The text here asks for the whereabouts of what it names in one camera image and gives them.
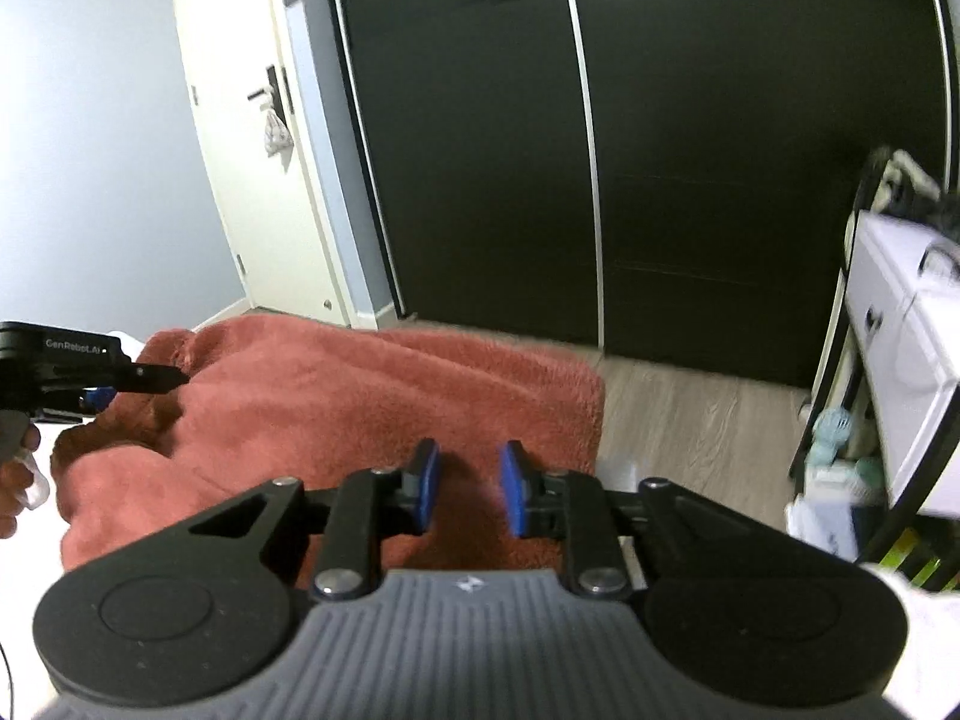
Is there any black sliding wardrobe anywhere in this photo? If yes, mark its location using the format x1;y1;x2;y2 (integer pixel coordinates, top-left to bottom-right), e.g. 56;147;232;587
334;0;957;387

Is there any cream door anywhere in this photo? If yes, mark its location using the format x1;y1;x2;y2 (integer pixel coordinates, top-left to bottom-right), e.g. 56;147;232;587
174;0;350;327

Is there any white drawer cabinet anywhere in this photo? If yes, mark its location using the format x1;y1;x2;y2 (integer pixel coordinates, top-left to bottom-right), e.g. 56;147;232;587
844;211;958;500

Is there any rust red fleece garment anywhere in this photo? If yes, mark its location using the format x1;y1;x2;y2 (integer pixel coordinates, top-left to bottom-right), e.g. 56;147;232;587
52;314;604;571

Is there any black door handle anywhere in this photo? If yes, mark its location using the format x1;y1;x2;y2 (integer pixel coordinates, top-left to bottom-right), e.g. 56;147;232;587
245;65;288;125

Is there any person's left hand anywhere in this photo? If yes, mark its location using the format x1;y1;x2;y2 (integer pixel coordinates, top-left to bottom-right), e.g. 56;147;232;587
0;421;41;539

